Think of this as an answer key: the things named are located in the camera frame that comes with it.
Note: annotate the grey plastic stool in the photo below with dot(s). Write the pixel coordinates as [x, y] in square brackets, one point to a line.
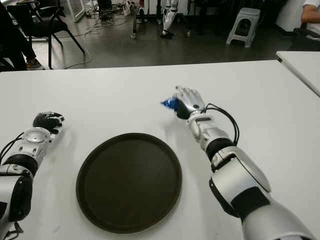
[243, 13]

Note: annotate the white neighbouring table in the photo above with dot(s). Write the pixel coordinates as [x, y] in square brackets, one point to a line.
[302, 65]

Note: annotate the left robot arm silver black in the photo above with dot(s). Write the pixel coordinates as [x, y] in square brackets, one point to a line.
[17, 180]

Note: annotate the white framed panel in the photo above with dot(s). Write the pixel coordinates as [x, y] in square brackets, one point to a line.
[79, 11]

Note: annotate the black padded chair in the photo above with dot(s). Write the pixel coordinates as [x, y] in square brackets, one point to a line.
[303, 37]

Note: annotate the person in white shirt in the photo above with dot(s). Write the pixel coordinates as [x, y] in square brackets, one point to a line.
[311, 12]

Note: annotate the right robot hand black glove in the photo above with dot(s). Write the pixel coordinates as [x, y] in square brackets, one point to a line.
[191, 101]

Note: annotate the left robot hand black glove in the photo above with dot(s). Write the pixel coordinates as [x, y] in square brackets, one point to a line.
[46, 121]

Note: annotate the right robot arm silver black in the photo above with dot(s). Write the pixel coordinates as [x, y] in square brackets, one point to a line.
[240, 180]

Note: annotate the small white bag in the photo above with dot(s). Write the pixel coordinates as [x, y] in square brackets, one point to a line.
[127, 8]

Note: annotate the white humanoid robot leg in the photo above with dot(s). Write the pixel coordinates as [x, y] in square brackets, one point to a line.
[167, 20]

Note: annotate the blue Oreo cookie packet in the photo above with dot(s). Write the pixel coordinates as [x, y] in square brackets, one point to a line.
[170, 103]

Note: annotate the black wheeled metal frame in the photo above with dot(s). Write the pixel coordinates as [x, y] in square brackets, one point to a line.
[133, 22]

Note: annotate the black metal-legged chair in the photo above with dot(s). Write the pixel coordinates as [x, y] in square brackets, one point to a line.
[53, 26]

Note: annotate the round dark brown tray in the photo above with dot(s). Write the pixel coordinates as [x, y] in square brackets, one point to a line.
[128, 182]

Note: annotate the person in black trousers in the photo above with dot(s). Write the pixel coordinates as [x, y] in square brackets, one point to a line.
[12, 42]

